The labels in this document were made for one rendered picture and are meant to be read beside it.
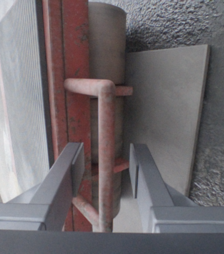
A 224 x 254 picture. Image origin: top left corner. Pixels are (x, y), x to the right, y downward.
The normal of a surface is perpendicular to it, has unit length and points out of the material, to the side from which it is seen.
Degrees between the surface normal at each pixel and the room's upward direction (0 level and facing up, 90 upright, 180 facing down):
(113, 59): 93
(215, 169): 0
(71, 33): 90
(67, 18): 90
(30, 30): 0
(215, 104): 0
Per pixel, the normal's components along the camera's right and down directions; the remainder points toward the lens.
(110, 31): 0.52, 0.24
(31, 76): -0.77, 0.16
